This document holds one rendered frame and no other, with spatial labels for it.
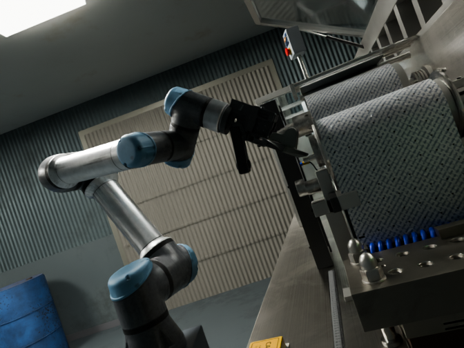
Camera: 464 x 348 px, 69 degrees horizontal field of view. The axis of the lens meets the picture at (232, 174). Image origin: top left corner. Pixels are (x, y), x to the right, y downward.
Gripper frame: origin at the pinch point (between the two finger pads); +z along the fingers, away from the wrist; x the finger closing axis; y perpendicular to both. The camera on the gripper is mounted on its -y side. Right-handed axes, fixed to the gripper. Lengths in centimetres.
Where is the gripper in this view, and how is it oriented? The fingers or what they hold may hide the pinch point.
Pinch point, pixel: (301, 155)
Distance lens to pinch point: 79.8
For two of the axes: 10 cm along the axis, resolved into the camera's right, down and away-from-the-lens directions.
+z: 9.1, 3.6, -2.0
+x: 2.5, -0.7, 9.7
